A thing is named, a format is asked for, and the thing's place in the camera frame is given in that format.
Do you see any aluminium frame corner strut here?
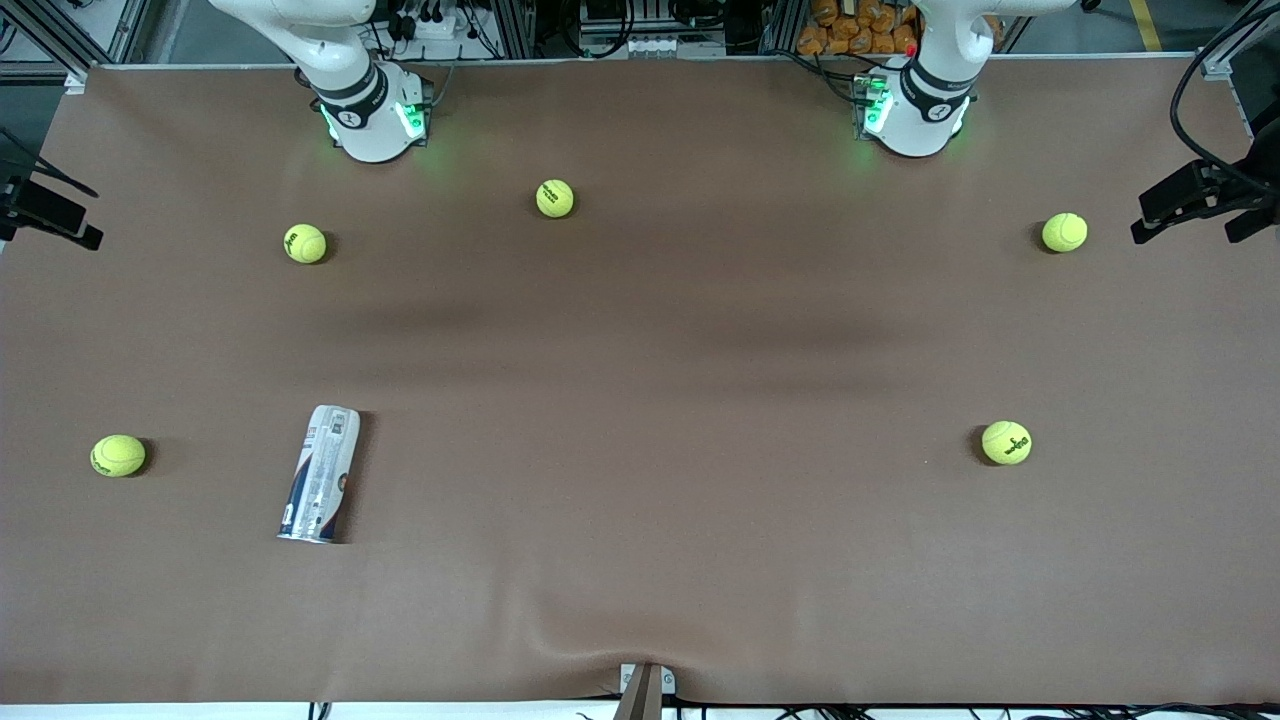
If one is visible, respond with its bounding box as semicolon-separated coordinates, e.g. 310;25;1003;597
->
1200;0;1280;83
0;0;151;85

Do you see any white power strip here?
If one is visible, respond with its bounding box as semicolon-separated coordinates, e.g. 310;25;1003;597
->
385;3;463;43

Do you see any white terminal block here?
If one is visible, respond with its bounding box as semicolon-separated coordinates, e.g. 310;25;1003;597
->
625;36;728;59

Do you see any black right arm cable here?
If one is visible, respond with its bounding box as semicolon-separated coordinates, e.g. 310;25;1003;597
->
0;128;101;198

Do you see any silver aluminium frame post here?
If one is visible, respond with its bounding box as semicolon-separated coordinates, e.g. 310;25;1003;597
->
495;0;537;59
760;0;807;56

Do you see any orange packets pile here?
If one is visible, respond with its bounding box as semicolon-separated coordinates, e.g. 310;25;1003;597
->
797;0;1004;57

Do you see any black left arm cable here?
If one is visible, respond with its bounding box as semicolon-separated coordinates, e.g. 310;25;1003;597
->
1169;0;1280;191

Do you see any brown table mat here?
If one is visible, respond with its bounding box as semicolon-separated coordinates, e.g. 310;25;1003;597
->
0;55;1280;707

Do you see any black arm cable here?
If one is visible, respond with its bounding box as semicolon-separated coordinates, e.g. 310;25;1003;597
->
1169;0;1280;191
0;128;101;198

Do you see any grey metal camera bracket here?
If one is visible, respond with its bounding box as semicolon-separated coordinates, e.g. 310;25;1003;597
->
619;663;677;720

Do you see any clear tennis ball can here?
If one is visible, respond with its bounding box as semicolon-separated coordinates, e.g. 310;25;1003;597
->
277;404;362;545

